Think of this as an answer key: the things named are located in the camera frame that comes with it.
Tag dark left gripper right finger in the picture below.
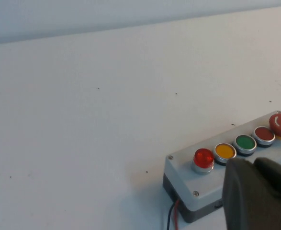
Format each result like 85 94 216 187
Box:
252 157 281 216

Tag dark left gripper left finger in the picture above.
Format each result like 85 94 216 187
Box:
222 158 281 230

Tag green push button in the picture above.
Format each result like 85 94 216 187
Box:
233 134 258 158

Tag red flat push button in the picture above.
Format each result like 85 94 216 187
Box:
253 126 276 148

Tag yellow push button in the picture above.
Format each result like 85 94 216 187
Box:
213 143 237 166

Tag grey button control box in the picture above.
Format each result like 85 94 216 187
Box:
163 110 281 224

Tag red indicator lamp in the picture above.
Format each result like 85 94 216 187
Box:
191 148 215 175

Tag thin red wire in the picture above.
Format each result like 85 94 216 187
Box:
173 198 181 230

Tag thin black wire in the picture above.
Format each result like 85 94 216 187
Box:
164 202 179 230

